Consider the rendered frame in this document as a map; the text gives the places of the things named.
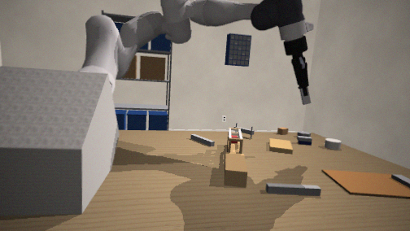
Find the white short cylinder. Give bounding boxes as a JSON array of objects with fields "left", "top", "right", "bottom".
[{"left": 325, "top": 138, "right": 341, "bottom": 150}]

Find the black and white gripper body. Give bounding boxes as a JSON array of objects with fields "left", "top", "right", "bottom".
[{"left": 283, "top": 36, "right": 308, "bottom": 68}]

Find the tan flat rectangular board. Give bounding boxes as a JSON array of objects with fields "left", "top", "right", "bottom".
[{"left": 269, "top": 138, "right": 293, "bottom": 154}]

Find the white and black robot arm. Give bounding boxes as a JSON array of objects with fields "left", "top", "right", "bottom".
[{"left": 78, "top": 0, "right": 314, "bottom": 94}]

